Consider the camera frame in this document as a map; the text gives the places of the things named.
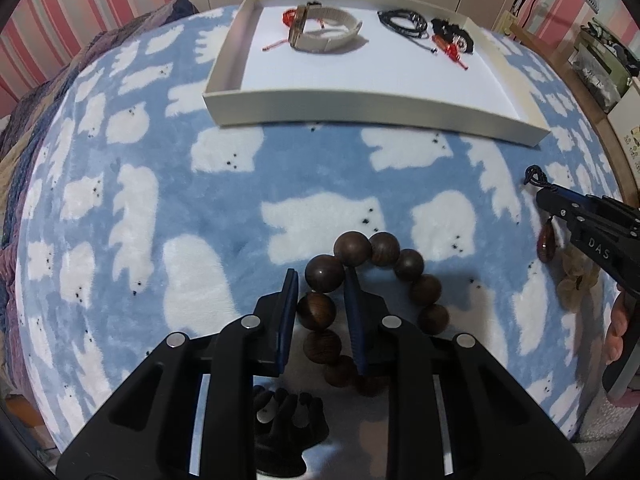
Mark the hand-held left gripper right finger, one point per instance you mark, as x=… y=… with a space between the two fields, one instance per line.
x=355 y=320

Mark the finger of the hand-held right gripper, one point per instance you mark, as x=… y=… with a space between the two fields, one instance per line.
x=552 y=205
x=580 y=197

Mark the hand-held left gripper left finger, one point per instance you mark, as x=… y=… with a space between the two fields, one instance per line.
x=287 y=320

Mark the red tassel pendant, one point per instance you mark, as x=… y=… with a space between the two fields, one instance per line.
x=450 y=51

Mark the white shallow box tray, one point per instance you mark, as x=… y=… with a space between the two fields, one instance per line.
x=350 y=67

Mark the person's right hand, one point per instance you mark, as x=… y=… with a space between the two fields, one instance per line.
x=616 y=330

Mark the white cardboard box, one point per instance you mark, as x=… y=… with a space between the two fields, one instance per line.
x=627 y=130

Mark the black hair claw clip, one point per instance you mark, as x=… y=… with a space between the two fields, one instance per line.
x=280 y=440

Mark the green storage box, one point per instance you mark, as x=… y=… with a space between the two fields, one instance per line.
x=595 y=70

